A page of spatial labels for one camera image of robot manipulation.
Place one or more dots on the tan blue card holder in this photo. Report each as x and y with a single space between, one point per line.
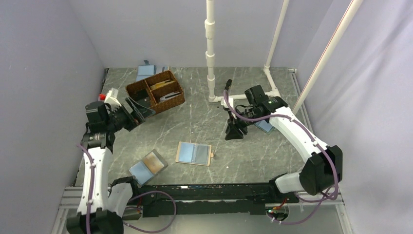
194 153

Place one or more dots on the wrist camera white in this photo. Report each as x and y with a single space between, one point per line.
110 97
229 101

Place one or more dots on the brown wicker divided basket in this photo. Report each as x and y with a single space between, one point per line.
155 95

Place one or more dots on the blue card holder at back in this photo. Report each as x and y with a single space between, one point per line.
147 70

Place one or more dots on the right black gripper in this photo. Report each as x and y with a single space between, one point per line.
233 131

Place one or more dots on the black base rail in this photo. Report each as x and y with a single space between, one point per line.
201 199

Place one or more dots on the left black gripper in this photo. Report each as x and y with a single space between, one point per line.
141 112

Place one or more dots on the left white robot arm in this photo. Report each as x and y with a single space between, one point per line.
102 205

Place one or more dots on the blue orange card holder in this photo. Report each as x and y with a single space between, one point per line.
148 167

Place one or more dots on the blue open card holder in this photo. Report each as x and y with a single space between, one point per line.
264 126

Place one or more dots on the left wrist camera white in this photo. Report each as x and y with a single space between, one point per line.
110 97

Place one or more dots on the silver grey vip card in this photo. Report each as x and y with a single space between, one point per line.
169 96

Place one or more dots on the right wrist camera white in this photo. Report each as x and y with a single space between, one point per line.
229 101

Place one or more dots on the black orange screwdriver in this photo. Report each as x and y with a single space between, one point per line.
228 84

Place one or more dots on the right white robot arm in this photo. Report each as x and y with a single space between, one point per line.
322 162

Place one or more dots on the black item in basket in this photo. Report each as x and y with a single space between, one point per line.
142 97

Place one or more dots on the white pvc pipe frame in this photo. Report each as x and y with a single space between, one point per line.
268 34

